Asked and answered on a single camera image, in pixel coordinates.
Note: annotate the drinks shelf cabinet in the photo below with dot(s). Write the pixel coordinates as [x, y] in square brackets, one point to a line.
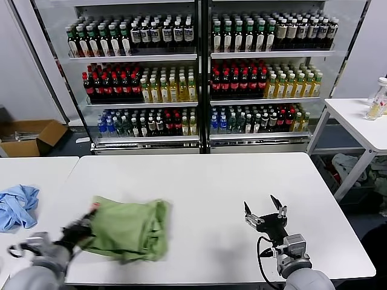
[135, 57]
[271, 54]

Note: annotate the blue water bottle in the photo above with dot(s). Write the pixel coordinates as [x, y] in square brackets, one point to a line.
[109, 126]
[100, 128]
[214, 123]
[222, 123]

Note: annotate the red cloth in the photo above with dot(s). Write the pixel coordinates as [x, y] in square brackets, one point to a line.
[333, 173]

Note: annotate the green-cap tea bottle white label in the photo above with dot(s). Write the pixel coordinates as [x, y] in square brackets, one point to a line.
[248, 124]
[72, 45]
[249, 42]
[125, 44]
[114, 44]
[256, 124]
[135, 129]
[103, 45]
[92, 45]
[260, 42]
[217, 42]
[143, 129]
[227, 42]
[82, 45]
[238, 42]
[270, 41]

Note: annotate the crumpled light blue shirt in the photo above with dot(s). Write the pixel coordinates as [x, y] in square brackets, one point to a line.
[16, 208]

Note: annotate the white-cap dark bottle beige label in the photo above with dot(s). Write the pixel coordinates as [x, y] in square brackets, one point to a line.
[272, 120]
[282, 31]
[265, 122]
[292, 31]

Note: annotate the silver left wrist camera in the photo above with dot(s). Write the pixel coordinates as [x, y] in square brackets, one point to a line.
[37, 241]

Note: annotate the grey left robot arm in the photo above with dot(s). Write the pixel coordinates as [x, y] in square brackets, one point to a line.
[33, 272]

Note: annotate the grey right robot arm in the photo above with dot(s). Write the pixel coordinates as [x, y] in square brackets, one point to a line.
[308, 279]

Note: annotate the right drinks shelf cabinet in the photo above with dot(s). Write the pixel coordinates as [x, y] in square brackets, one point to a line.
[271, 54]

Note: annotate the dark green cloth pile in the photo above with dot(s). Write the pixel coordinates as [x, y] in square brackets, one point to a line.
[378, 173]

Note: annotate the clear bottle white cap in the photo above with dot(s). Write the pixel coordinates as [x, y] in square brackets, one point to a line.
[381, 90]

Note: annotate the green-cap yellow tea bottle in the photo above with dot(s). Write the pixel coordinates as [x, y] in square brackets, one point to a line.
[192, 90]
[271, 88]
[308, 87]
[281, 88]
[305, 122]
[173, 92]
[164, 92]
[192, 126]
[183, 91]
[316, 87]
[297, 122]
[299, 88]
[145, 93]
[184, 126]
[154, 93]
[290, 88]

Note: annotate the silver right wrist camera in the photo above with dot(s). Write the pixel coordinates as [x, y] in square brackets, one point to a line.
[294, 244]

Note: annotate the green-tinted water bottle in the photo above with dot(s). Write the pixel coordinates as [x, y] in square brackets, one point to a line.
[231, 123]
[126, 128]
[118, 128]

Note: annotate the open cardboard box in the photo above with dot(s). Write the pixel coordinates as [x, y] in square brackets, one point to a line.
[50, 133]

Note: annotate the left drinks shelf cabinet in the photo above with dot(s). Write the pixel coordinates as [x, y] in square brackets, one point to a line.
[135, 57]

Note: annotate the grey cloth pile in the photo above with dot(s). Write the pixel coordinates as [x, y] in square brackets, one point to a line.
[344, 163]

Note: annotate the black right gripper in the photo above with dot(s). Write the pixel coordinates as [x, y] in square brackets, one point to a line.
[273, 225]

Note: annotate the small white floor object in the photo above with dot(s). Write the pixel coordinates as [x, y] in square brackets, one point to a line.
[82, 139]

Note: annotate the red-cap cola bottle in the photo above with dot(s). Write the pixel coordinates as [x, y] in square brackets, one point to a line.
[281, 120]
[235, 85]
[98, 88]
[88, 88]
[216, 85]
[117, 88]
[177, 124]
[225, 85]
[136, 88]
[289, 120]
[263, 85]
[107, 88]
[244, 85]
[168, 124]
[127, 88]
[254, 85]

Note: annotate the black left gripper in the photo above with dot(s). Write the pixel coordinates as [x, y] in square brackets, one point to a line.
[77, 232]

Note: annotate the person in black clothes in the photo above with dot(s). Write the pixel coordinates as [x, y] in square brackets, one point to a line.
[378, 241]

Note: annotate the clear bottle yellow content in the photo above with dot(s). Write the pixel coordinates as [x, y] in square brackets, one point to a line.
[373, 112]

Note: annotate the white-cap dark bottle blue label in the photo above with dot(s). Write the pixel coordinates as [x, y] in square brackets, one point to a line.
[136, 36]
[323, 30]
[313, 30]
[302, 31]
[155, 35]
[146, 35]
[159, 125]
[333, 30]
[188, 33]
[150, 125]
[167, 34]
[177, 34]

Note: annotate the metal parts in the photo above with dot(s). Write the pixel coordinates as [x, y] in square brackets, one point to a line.
[21, 135]

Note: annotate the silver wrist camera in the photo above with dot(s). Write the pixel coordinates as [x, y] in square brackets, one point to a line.
[37, 241]
[294, 244]

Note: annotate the light green t-shirt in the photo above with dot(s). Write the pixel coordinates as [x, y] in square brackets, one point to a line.
[130, 226]

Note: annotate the white side table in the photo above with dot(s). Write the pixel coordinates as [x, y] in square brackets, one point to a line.
[346, 114]

